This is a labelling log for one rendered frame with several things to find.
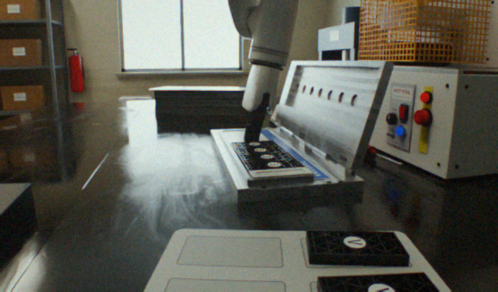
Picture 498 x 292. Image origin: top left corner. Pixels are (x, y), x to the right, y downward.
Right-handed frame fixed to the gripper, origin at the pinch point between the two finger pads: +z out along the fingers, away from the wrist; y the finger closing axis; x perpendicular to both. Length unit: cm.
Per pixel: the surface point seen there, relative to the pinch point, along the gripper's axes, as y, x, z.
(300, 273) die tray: 44.5, -4.0, 4.7
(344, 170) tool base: 23.1, 10.6, -0.6
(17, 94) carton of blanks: -309, -186, 54
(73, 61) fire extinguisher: -327, -137, 10
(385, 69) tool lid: 25.3, 12.0, -17.7
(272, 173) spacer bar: 21.8, -1.0, 1.9
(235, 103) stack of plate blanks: -57, 5, -1
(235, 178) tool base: 20.9, -6.6, 3.9
